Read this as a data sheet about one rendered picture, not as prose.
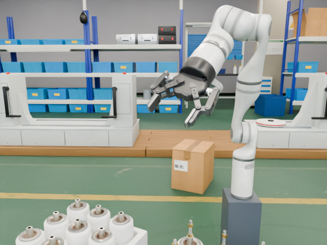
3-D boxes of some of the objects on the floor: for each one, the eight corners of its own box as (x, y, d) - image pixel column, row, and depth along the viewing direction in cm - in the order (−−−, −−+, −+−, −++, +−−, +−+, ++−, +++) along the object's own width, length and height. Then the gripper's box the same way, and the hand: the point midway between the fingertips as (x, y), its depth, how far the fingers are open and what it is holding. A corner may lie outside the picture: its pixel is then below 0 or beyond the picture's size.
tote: (253, 112, 533) (254, 94, 525) (273, 112, 534) (274, 94, 527) (263, 116, 484) (264, 96, 476) (285, 116, 485) (287, 96, 478)
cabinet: (242, 105, 642) (244, 76, 628) (262, 105, 640) (263, 76, 627) (248, 108, 586) (250, 77, 572) (270, 108, 584) (272, 77, 570)
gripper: (172, 46, 60) (134, 95, 55) (232, 63, 54) (196, 120, 48) (177, 70, 67) (143, 115, 61) (232, 87, 60) (200, 140, 54)
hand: (168, 115), depth 55 cm, fingers open, 9 cm apart
